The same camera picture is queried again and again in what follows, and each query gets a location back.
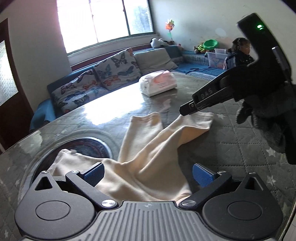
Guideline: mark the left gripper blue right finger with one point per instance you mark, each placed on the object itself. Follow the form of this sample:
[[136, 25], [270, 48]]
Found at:
[[211, 184]]

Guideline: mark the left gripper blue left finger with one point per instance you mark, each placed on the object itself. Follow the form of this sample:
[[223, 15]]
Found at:
[[83, 183]]

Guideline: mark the cream long-sleeve garment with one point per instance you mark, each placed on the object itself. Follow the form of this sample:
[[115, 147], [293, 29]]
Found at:
[[147, 168]]

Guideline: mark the black gloved right hand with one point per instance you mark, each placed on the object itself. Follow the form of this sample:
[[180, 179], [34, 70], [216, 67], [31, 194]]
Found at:
[[275, 120]]

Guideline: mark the child in dark jacket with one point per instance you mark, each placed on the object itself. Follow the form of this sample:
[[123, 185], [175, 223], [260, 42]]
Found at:
[[238, 54]]

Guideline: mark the round black induction cooktop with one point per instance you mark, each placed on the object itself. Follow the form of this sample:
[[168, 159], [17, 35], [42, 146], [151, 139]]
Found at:
[[88, 146]]

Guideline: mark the clear plastic storage box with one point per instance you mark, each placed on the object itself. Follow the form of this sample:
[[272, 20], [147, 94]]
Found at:
[[217, 58]]

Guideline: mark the green plastic bowl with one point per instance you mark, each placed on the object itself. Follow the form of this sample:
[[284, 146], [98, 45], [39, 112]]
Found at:
[[210, 44]]

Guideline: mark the butterfly cushion near door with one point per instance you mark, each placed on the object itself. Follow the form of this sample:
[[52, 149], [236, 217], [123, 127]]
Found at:
[[78, 92]]

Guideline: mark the dark wooden door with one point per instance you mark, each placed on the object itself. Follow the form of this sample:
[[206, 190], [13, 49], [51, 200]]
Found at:
[[16, 112]]

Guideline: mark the white wet wipes pack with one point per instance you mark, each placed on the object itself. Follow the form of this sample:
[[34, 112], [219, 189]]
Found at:
[[157, 82]]

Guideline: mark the colourful pinwheel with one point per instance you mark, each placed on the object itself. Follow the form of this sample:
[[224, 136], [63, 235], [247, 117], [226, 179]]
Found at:
[[170, 26]]

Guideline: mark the plain beige cushion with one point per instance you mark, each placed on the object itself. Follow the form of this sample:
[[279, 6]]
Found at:
[[154, 60]]

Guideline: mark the blue sofa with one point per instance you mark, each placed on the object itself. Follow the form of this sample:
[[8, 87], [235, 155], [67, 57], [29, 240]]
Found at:
[[187, 62]]

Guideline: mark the panda plush toy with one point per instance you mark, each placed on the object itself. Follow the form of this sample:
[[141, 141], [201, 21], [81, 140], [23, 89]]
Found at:
[[158, 43]]

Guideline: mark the butterfly cushion near window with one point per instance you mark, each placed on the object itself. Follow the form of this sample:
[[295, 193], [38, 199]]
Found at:
[[118, 70]]

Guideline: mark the window with frame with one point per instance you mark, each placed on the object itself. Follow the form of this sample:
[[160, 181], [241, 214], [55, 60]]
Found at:
[[87, 23]]

